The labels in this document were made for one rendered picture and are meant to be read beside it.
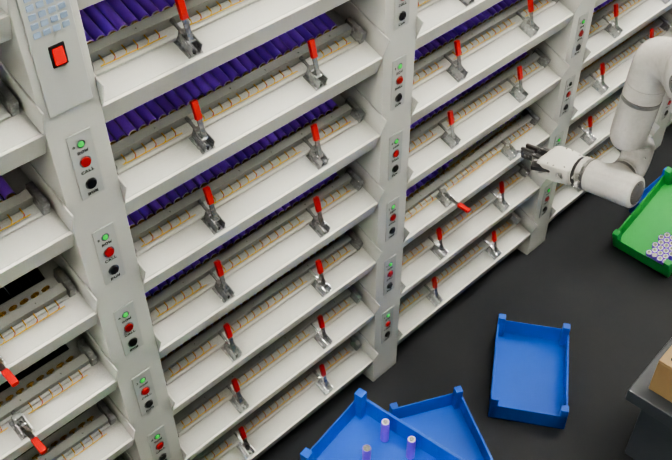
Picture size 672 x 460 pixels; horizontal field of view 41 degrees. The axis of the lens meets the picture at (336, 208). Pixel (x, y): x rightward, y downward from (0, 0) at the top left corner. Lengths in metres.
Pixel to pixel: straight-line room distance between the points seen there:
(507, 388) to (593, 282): 0.51
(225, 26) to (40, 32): 0.35
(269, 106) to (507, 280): 1.36
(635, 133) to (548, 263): 0.83
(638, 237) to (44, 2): 2.18
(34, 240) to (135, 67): 0.31
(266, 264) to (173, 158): 0.42
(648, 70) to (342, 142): 0.68
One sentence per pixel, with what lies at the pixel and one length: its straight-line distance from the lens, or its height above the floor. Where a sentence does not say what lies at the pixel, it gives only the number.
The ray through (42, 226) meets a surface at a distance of 1.46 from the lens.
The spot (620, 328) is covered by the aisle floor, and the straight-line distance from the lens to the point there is 2.75.
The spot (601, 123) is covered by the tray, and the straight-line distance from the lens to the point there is 2.96.
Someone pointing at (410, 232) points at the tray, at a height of 0.49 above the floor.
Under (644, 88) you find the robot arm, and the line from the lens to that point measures 2.08.
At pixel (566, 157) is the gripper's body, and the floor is 0.58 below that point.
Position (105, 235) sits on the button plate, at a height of 1.03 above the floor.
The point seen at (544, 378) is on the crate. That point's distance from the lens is 2.58.
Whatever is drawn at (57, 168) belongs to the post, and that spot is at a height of 1.19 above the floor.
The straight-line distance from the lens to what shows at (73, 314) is 1.59.
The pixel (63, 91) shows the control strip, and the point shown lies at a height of 1.31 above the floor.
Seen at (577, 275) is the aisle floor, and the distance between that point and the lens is 2.86.
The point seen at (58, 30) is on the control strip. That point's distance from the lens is 1.26.
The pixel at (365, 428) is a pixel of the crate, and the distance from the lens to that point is 1.95.
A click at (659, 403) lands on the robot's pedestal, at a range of 2.26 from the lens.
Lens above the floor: 2.03
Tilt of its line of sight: 43 degrees down
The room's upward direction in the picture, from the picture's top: 1 degrees counter-clockwise
